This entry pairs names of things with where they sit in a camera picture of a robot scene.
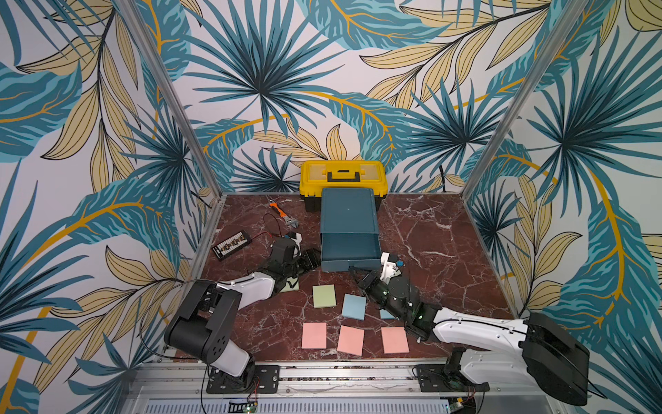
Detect pink sticky note middle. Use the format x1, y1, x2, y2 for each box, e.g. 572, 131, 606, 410
337, 326, 365, 356

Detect pink sticky note left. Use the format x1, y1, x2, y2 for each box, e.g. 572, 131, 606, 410
302, 323, 327, 349

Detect teal yellow drawer cabinet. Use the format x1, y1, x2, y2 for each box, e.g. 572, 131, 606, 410
320, 187, 382, 273

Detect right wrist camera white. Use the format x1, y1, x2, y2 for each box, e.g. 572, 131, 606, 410
380, 252, 403, 285

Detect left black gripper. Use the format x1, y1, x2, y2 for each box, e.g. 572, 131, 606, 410
283, 246, 325, 278

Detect black charger board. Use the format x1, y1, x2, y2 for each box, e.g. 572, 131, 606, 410
211, 230, 253, 262

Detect red black banana cable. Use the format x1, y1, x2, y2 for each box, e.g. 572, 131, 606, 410
247, 213, 283, 247

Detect pink sticky note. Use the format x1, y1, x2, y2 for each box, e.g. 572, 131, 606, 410
302, 323, 327, 349
337, 326, 365, 356
380, 327, 410, 354

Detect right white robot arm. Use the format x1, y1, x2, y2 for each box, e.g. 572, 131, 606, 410
349, 267, 590, 406

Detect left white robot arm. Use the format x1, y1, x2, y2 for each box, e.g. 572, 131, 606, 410
164, 233, 322, 380

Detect yellow black toolbox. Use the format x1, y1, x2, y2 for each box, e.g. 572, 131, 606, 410
299, 160, 389, 212

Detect green sticky note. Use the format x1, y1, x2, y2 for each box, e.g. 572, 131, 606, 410
313, 285, 337, 309
280, 278, 300, 293

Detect pink sticky note right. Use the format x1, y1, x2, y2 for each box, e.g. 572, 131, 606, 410
380, 327, 410, 354

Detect orange adjustable wrench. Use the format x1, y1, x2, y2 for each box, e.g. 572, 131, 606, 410
269, 200, 299, 229

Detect blue sticky note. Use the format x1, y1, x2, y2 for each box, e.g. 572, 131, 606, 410
341, 294, 367, 321
379, 309, 396, 320

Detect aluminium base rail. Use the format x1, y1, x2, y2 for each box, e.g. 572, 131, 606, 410
120, 359, 574, 413

